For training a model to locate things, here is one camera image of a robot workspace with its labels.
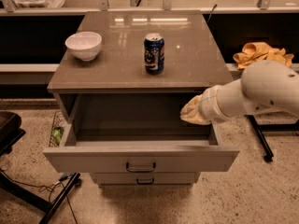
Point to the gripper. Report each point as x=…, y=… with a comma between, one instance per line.
x=207, y=106

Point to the grey drawer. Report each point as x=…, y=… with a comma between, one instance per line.
x=137, y=133
x=103, y=179

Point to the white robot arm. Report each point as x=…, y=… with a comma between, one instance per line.
x=264, y=87

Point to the grey drawer cabinet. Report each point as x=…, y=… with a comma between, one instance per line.
x=192, y=61

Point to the black stand leg right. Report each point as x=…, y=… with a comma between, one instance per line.
x=260, y=129

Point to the blue soda can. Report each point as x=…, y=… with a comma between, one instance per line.
x=154, y=53

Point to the yellow crumpled cloth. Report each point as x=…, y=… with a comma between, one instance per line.
x=259, y=51

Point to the white ceramic bowl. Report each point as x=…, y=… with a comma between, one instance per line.
x=84, y=45

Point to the green item in basket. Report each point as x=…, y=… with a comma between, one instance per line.
x=57, y=134

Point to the blue object on floor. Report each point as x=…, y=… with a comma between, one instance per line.
x=65, y=176

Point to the wire mesh basket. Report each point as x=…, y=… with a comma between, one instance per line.
x=58, y=121

